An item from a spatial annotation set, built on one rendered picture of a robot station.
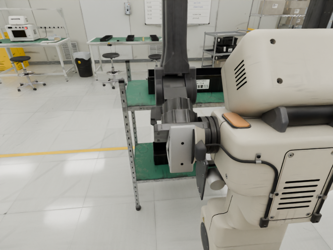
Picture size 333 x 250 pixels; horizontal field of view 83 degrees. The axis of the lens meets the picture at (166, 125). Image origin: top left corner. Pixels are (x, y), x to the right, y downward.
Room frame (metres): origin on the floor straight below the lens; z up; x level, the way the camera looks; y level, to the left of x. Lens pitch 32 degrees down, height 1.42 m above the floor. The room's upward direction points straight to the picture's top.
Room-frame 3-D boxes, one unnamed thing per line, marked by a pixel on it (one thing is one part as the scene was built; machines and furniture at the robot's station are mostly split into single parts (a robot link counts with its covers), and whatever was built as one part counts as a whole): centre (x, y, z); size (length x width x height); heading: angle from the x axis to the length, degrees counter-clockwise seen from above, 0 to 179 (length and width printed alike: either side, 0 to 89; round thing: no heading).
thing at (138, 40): (4.58, 0.77, 0.40); 1.80 x 0.75 x 0.81; 96
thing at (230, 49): (4.38, -1.26, 0.63); 0.40 x 0.30 x 0.14; 110
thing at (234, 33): (4.39, -1.29, 0.50); 0.90 x 0.54 x 1.00; 110
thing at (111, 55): (3.86, 1.09, 0.31); 0.52 x 0.49 x 0.62; 96
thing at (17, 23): (4.37, 3.01, 1.03); 0.44 x 0.37 x 0.46; 102
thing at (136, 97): (1.21, -0.18, 0.55); 0.91 x 0.46 x 1.10; 96
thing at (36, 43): (4.36, 2.96, 0.40); 1.50 x 0.75 x 0.81; 96
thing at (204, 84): (1.22, -0.16, 1.01); 0.57 x 0.17 x 0.11; 95
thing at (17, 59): (3.71, 2.80, 0.30); 0.51 x 0.50 x 0.60; 52
